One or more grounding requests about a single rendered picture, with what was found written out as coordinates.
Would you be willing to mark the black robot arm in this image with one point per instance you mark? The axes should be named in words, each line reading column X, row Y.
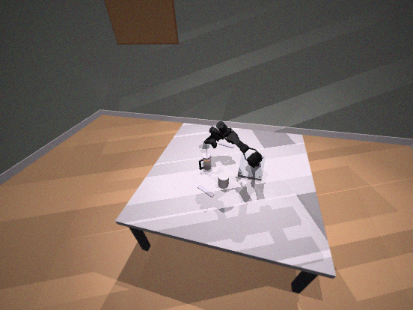
column 253, row 160

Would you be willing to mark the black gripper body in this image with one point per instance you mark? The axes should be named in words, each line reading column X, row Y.
column 217, row 138

